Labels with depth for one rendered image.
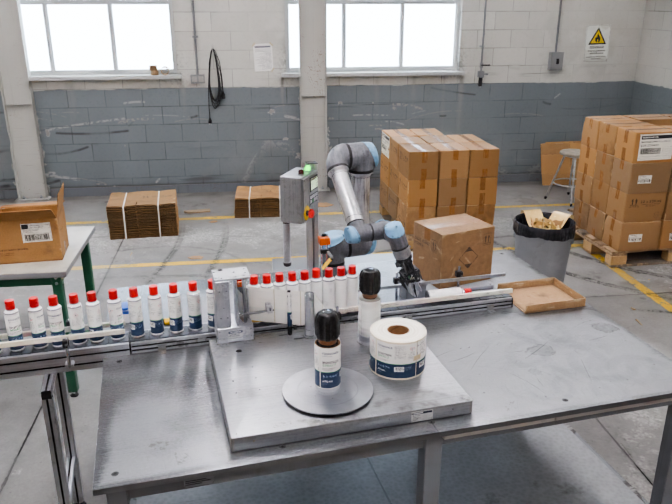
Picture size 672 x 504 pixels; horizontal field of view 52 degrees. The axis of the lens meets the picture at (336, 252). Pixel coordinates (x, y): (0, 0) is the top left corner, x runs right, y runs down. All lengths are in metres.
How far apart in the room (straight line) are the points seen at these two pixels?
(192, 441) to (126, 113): 6.25
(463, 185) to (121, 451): 4.57
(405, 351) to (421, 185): 3.84
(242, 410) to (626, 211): 4.44
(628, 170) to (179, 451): 4.65
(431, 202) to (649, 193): 1.78
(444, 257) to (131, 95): 5.54
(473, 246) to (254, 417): 1.49
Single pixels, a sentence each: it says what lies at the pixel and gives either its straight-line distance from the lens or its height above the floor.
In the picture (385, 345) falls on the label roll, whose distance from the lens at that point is 2.41.
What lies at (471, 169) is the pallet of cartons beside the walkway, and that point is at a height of 0.72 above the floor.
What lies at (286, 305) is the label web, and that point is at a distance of 2.73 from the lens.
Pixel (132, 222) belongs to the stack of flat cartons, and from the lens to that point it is 6.79.
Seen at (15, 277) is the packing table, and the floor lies 0.76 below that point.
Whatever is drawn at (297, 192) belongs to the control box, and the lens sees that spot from 2.72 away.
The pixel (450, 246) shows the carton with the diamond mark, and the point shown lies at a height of 1.06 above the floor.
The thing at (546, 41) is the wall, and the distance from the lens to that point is 8.77.
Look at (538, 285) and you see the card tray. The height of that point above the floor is 0.84.
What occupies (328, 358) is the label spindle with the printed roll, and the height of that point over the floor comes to 1.03.
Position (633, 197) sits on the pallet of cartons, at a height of 0.61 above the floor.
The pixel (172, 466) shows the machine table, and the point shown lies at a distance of 2.19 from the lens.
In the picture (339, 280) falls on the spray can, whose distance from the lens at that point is 2.86.
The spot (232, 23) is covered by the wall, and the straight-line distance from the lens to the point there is 8.02.
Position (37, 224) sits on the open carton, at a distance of 4.05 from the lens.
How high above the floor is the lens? 2.13
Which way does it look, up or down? 20 degrees down
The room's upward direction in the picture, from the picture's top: straight up
